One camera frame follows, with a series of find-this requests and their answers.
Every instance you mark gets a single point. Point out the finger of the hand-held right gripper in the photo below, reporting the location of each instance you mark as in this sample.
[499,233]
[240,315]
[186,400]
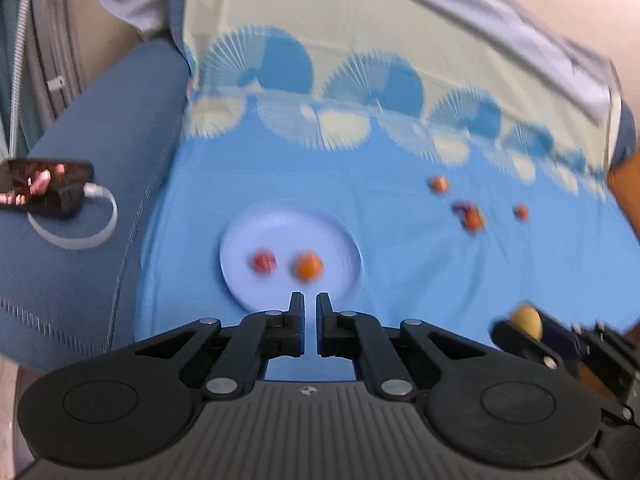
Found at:
[557,335]
[520,342]

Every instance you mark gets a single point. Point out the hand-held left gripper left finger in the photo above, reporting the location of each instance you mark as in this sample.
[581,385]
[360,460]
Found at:
[295,325]

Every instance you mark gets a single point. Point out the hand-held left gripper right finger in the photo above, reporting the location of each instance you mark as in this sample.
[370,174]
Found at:
[325,325]

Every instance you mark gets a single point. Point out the yellow round fruit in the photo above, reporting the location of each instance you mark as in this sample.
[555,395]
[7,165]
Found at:
[527,321]

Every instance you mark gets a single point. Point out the pale lavender plate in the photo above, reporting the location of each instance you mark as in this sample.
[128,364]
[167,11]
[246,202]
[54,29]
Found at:
[300,230]

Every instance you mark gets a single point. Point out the small orange fruit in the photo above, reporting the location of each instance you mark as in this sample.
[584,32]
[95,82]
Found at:
[521,212]

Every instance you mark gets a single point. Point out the orange round fruit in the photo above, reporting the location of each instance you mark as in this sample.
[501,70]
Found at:
[307,266]

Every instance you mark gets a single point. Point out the red round fruit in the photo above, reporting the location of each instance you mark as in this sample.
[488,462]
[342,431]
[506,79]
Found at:
[263,262]

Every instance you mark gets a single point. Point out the blue fan-print blanket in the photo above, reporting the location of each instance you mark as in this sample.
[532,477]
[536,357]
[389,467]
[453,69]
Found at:
[425,270]

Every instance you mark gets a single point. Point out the small orange-red fruit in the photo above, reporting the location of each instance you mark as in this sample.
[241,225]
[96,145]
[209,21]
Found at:
[474,220]
[440,183]

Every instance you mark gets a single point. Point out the orange cushion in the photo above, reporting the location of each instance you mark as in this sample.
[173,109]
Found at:
[625,195]

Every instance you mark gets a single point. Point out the blue sofa armrest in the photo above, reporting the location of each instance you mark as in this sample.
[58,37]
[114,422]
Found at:
[625,135]
[100,150]

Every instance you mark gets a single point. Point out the black smartphone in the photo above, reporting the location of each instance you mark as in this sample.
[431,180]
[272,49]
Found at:
[45,187]

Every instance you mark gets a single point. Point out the grey curved frame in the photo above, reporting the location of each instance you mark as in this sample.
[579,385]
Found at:
[50,25]

